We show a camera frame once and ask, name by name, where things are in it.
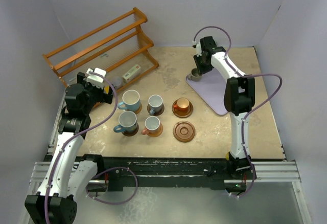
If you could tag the dark walnut coaster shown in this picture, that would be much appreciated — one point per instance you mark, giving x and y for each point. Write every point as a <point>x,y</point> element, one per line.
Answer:
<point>131,133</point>
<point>155,111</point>

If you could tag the green staples box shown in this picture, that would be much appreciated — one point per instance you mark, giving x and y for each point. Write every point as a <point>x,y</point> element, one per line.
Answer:
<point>132,73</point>

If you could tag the small grey green cup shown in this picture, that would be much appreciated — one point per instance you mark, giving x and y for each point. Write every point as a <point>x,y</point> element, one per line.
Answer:
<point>194,75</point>

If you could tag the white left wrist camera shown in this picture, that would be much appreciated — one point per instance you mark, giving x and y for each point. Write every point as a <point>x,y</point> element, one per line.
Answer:
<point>95,77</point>

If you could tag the lavender tray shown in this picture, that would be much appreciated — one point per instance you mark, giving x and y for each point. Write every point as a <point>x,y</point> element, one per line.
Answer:
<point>211,88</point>

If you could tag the large light blue mug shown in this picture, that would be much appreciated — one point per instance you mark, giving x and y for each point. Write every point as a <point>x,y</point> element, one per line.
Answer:
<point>130,100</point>

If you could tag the orange cup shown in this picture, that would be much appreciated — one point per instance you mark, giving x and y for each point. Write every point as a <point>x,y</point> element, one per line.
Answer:
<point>182,104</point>

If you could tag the light wooden coaster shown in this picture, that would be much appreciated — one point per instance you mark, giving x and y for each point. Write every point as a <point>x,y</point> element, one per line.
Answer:
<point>155,133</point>
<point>139,109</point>

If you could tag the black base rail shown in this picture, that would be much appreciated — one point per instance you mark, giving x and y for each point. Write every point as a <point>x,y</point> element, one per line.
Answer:
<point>214,173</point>

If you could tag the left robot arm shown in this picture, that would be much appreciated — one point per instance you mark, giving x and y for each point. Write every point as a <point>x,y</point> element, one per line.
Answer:
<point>55,201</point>

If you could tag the orange wooden three-tier shelf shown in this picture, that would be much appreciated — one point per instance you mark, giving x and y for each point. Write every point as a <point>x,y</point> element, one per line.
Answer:
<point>121,38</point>

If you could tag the ringed brown coaster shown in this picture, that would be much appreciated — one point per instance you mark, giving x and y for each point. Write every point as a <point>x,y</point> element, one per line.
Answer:
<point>184,131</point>
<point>182,112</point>

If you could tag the clear paperclip tub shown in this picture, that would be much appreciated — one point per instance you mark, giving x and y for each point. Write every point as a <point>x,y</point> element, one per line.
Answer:
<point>117,82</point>

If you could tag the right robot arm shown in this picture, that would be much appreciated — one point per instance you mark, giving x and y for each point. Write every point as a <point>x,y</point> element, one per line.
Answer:
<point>239,99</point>

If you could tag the pink mug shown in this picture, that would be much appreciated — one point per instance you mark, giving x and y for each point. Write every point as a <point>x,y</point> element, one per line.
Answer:
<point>151,123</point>

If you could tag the teal patterned mug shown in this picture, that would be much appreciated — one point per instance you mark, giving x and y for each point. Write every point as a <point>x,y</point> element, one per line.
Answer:
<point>127,122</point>

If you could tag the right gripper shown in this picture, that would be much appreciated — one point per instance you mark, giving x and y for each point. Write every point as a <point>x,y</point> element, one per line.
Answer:
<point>203,70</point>

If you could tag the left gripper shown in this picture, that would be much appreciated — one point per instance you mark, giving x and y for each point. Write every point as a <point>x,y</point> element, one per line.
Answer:
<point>103,97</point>

